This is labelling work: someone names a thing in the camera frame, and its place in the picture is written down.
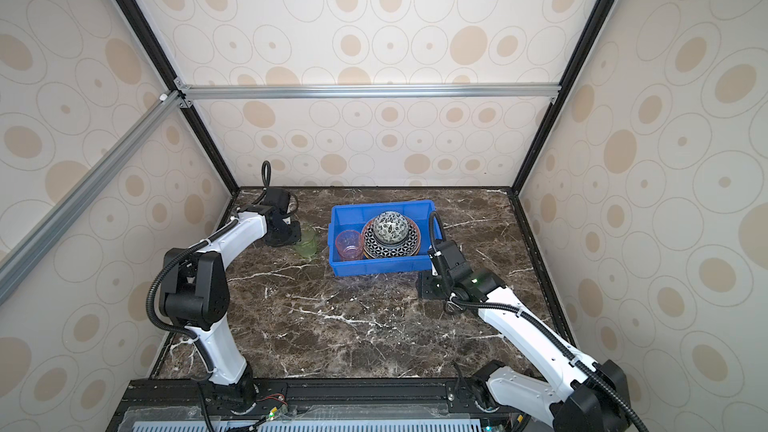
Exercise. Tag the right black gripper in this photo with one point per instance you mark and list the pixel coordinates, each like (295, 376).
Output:
(423, 285)

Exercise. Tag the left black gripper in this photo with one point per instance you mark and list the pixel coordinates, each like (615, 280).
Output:
(296, 235)

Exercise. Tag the pink transparent cup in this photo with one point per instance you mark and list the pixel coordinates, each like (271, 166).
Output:
(350, 245)

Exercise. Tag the brown leaf pattern bowl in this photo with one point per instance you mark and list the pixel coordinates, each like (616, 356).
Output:
(390, 228)

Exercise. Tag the geometric pattern brown rimmed plate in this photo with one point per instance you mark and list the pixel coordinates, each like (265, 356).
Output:
(375, 250)

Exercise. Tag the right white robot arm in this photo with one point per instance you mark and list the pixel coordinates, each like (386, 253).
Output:
(534, 342)

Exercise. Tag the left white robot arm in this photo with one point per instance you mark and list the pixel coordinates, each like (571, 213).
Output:
(190, 295)

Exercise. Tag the green transparent cup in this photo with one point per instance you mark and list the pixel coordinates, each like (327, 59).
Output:
(306, 246)

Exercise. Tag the left slanted aluminium bar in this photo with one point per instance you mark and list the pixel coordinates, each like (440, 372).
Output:
(38, 242)

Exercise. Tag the horizontal aluminium frame bar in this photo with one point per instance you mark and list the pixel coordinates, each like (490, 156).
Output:
(380, 91)

